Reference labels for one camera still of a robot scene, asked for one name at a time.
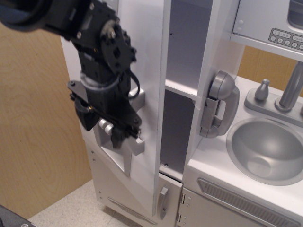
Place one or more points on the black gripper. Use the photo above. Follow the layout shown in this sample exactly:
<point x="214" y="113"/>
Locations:
<point x="112" y="106"/>

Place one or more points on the silver fridge door handle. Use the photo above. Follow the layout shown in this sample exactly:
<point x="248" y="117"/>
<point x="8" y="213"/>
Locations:
<point x="135" y="144"/>

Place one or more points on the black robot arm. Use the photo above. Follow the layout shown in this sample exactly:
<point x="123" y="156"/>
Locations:
<point x="105" y="55"/>

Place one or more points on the silver ice dispenser panel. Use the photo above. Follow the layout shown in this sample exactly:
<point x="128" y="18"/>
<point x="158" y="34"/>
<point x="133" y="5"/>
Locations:
<point x="120" y="156"/>

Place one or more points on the white lower freezer door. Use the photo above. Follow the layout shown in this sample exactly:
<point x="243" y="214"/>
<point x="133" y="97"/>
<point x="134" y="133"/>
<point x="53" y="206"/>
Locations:
<point x="128" y="197"/>

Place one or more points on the silver toy telephone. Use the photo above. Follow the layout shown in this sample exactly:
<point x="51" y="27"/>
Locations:
<point x="220" y="107"/>

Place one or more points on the white oven door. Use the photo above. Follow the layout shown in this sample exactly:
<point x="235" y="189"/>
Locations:
<point x="216" y="206"/>

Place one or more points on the black base corner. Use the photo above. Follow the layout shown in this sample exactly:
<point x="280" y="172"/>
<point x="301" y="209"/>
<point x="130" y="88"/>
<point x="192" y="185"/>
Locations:
<point x="11" y="219"/>

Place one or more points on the white toy kitchen cabinet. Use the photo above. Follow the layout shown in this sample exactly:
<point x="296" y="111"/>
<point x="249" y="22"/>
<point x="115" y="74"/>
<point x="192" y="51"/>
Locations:
<point x="201" y="43"/>

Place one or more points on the silver faucet knob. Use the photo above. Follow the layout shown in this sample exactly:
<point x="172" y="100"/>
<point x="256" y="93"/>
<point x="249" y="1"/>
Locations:
<point x="262" y="91"/>

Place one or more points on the silver toy sink basin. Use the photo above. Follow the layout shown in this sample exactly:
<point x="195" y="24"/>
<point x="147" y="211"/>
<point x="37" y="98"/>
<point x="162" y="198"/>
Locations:
<point x="267" y="151"/>

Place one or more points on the silver toy faucet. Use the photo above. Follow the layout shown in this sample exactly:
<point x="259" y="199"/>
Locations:
<point x="284" y="107"/>

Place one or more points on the silver lower door handle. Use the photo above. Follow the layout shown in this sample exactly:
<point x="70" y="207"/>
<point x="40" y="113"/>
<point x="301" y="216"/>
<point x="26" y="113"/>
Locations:
<point x="161" y="209"/>

